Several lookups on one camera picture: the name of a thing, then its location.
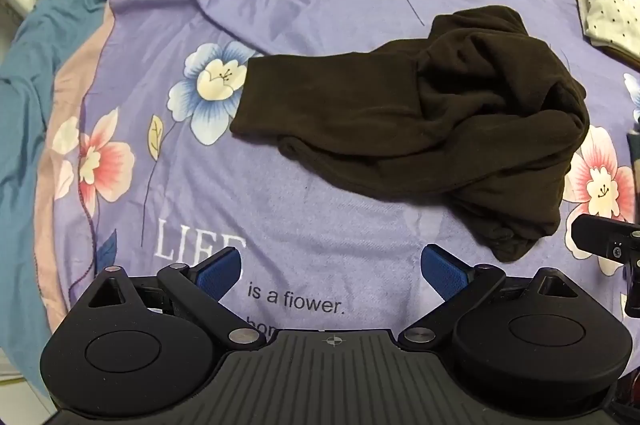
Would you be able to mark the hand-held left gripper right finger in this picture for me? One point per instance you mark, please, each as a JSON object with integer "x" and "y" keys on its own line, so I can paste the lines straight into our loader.
{"x": 444, "y": 272}

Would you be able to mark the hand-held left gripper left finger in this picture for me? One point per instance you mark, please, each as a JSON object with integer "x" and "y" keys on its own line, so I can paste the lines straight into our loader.
{"x": 220, "y": 274}

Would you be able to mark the dark brown t-shirt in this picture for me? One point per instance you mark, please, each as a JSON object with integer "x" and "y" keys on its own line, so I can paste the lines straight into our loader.
{"x": 440, "y": 125}

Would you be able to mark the purple floral blanket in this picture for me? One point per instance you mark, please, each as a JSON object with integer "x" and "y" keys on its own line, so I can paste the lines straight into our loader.
{"x": 320, "y": 35}

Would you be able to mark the light teal bedsheet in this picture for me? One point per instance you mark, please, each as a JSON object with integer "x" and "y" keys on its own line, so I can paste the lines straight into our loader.
{"x": 35, "y": 55}

